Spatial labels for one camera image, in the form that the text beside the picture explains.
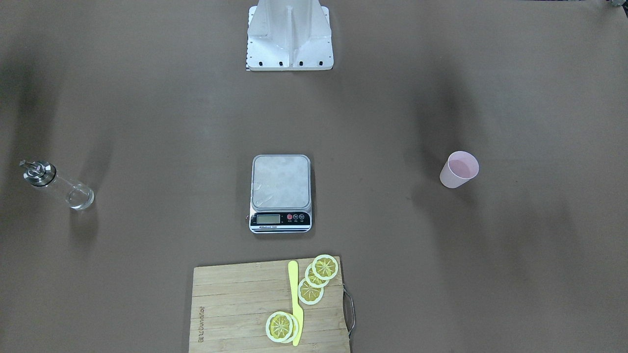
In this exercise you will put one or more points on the pink paper cup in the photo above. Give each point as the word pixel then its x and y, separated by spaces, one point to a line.
pixel 460 167

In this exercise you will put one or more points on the glass sauce dispenser bottle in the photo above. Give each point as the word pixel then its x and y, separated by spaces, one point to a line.
pixel 46 177

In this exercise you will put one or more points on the digital kitchen scale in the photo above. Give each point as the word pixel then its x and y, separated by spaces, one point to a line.
pixel 281 199

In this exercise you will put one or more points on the yellow plastic knife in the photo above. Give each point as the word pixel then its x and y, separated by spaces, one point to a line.
pixel 297 311

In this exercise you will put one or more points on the lemon slice middle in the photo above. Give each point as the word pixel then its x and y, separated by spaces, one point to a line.
pixel 312 280

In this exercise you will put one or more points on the lemon slice lower stack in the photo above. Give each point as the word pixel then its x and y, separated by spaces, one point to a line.
pixel 309 294

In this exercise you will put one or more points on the bamboo cutting board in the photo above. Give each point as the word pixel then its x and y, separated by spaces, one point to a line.
pixel 231 303

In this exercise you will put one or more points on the lemon slice behind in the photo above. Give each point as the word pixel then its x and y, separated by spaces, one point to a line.
pixel 295 329

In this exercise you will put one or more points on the lemon slice front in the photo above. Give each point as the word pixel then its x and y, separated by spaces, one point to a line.
pixel 278 326

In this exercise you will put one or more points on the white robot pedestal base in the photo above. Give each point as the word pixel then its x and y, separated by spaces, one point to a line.
pixel 289 35

